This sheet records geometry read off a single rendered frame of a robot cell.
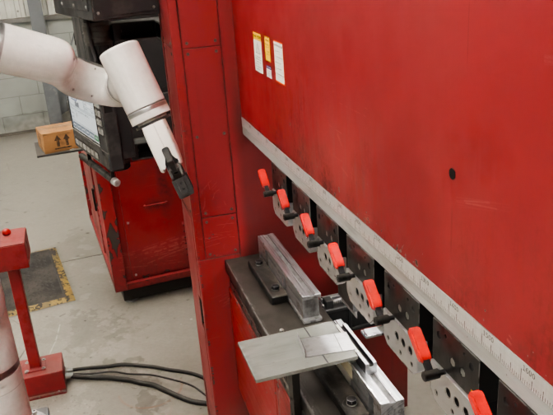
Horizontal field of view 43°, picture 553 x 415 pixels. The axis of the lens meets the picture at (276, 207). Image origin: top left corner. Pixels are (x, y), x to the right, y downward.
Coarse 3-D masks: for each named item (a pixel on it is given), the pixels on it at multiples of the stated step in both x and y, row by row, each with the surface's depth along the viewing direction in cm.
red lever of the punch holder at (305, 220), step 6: (300, 216) 178; (306, 216) 178; (306, 222) 177; (306, 228) 176; (312, 228) 176; (306, 234) 176; (312, 234) 176; (312, 240) 175; (318, 240) 175; (312, 246) 174
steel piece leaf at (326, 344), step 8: (320, 336) 182; (328, 336) 182; (304, 344) 179; (312, 344) 179; (320, 344) 178; (328, 344) 178; (336, 344) 178; (304, 352) 173; (312, 352) 175; (320, 352) 175; (328, 352) 175
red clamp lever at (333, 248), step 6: (330, 246) 160; (336, 246) 160; (330, 252) 160; (336, 252) 159; (336, 258) 158; (342, 258) 159; (336, 264) 158; (342, 264) 158; (342, 270) 157; (342, 276) 156; (348, 276) 156; (354, 276) 157
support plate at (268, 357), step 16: (272, 336) 184; (288, 336) 183; (304, 336) 183; (256, 352) 177; (272, 352) 177; (288, 352) 176; (336, 352) 175; (352, 352) 174; (256, 368) 171; (272, 368) 170; (288, 368) 170; (304, 368) 169
